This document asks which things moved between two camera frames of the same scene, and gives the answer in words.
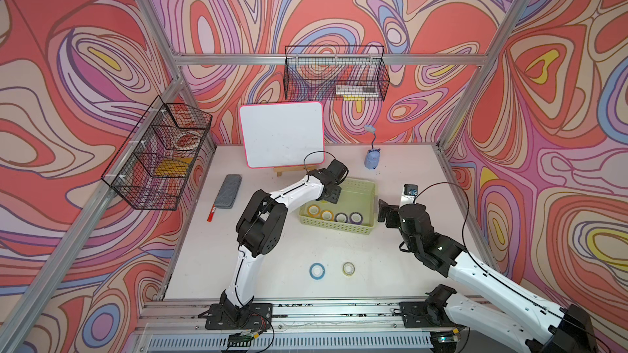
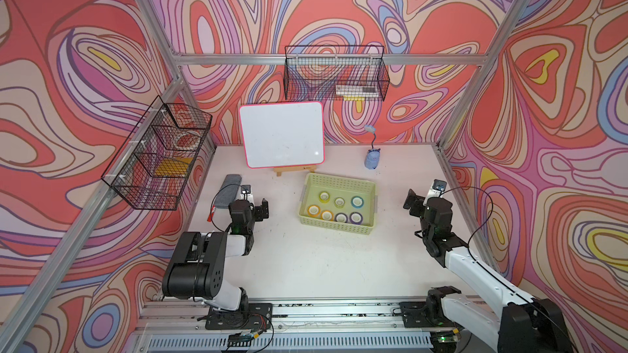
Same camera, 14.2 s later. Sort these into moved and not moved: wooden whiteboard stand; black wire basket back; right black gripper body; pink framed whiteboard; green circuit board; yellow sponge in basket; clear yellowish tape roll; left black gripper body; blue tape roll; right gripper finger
Moved: right black gripper body; left black gripper body; clear yellowish tape roll; blue tape roll; right gripper finger
Not moved: pink framed whiteboard; black wire basket back; green circuit board; yellow sponge in basket; wooden whiteboard stand
